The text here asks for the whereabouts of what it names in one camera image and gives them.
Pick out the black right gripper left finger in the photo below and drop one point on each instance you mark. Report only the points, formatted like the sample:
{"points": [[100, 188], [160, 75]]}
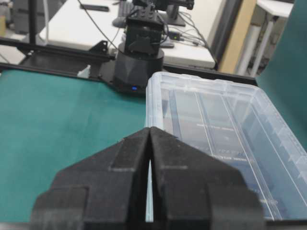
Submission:
{"points": [[105, 191]]}

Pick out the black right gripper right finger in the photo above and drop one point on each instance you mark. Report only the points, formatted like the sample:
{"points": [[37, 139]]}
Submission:
{"points": [[200, 192]]}

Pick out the clear plastic box lid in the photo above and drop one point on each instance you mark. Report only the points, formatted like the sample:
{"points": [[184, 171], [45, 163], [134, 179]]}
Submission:
{"points": [[239, 125]]}

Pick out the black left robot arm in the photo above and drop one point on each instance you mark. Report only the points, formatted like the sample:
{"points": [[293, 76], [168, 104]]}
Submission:
{"points": [[140, 55]]}

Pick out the black monitor stand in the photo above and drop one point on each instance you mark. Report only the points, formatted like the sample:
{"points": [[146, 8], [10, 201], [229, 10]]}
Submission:
{"points": [[171, 16]]}

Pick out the black aluminium frame rail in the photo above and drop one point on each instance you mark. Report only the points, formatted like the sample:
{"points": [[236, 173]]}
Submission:
{"points": [[67, 62]]}

